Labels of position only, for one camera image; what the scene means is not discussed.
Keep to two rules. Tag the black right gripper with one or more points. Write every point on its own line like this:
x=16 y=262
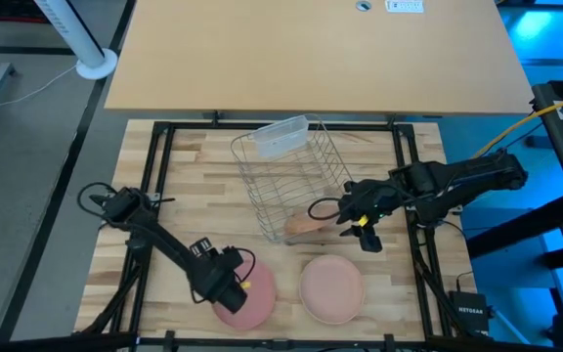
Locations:
x=364 y=200

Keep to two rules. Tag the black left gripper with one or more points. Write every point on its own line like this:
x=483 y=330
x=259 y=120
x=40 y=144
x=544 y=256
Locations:
x=218 y=283

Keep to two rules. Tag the rose pink plate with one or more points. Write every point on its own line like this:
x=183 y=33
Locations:
x=262 y=298

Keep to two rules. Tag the pale pink plate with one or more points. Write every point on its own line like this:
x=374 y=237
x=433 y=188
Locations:
x=331 y=289

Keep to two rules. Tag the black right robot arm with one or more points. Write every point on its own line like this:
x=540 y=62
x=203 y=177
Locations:
x=482 y=178

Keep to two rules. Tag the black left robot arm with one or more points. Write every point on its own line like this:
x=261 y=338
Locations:
x=159 y=239

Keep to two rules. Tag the clear plastic cutlery container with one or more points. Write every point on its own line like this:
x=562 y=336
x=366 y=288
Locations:
x=281 y=137

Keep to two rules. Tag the large tan wooden desk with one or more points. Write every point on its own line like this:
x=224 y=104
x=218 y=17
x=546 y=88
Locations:
x=311 y=58

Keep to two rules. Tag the black crossbeam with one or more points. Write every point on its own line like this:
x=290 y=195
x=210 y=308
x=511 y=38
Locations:
x=42 y=342

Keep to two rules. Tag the black equipment cart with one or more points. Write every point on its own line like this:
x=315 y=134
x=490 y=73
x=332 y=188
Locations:
x=562 y=161

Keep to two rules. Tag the white power strip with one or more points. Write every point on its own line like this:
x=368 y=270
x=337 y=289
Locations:
x=403 y=6

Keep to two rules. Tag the white fan stand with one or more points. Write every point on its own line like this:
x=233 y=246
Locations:
x=93 y=63

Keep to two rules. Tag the black crate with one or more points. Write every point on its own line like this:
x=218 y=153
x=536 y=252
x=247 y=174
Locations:
x=12 y=10

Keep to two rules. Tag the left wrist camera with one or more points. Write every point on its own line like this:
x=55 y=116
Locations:
x=202 y=248

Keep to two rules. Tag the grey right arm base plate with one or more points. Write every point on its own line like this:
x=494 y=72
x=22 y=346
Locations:
x=453 y=209

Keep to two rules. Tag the black Netgear network switch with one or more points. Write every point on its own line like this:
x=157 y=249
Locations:
x=469 y=310

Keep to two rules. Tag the black aluminium table frame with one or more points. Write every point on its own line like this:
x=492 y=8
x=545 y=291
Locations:
x=179 y=126

